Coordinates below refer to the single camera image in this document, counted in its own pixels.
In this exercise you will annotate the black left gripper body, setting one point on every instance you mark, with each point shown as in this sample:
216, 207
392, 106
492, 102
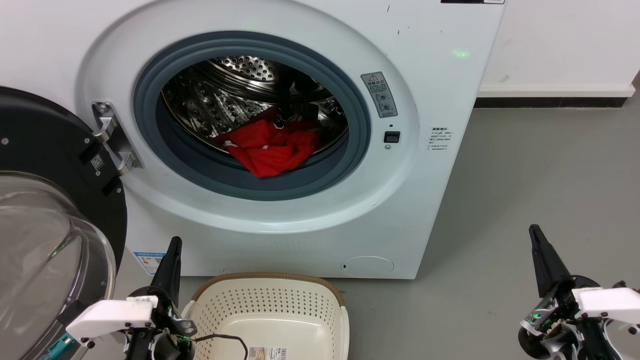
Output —
165, 340

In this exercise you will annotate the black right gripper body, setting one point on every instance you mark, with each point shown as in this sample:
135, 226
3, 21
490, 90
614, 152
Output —
555, 325

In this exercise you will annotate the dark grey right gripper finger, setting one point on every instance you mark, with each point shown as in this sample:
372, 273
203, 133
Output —
556, 267
542, 270

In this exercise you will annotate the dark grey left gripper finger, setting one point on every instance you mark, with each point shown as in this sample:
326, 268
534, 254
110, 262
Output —
175, 280
164, 277

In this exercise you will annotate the cream perforated laundry basket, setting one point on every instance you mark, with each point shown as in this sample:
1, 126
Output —
280, 306

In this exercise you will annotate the red garment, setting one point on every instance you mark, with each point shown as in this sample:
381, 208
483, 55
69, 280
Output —
270, 156

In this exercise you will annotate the stainless steel washing machine drum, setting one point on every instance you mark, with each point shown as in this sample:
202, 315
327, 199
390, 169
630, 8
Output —
210, 105

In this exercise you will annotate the black round washer door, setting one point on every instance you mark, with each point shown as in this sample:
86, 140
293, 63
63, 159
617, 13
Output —
40, 135

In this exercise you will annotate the black object edge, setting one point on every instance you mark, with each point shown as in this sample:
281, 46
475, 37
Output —
472, 1

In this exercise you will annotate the blue energy label sticker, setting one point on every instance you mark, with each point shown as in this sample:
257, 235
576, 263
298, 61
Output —
149, 262

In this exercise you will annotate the white barcode label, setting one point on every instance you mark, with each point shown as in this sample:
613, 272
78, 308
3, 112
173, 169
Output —
267, 354

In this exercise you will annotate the white front-load washing machine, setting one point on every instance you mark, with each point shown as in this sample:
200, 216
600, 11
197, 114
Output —
425, 210

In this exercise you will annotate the grey rubber door gasket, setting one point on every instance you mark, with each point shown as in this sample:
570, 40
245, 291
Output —
280, 188

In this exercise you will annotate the silver metal door hinge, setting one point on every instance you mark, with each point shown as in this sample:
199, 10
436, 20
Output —
113, 136

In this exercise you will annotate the white instruction sticker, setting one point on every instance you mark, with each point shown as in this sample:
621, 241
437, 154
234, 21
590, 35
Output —
440, 138

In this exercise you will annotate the white and black baseboard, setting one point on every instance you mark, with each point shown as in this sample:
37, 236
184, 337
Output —
550, 95

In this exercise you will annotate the round white filter cover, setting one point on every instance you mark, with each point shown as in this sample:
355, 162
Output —
367, 266

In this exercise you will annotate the black door latch slot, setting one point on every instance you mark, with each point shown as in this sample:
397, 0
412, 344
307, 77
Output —
392, 137

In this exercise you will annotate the grey warning sticker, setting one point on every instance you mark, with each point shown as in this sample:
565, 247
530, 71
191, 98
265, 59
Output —
379, 94

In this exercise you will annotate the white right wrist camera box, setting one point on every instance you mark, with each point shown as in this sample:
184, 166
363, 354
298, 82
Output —
607, 302

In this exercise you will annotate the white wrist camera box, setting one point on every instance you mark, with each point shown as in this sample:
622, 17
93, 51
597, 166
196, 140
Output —
107, 317
607, 302

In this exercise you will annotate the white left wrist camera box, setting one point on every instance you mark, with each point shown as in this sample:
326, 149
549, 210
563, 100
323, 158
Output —
107, 317

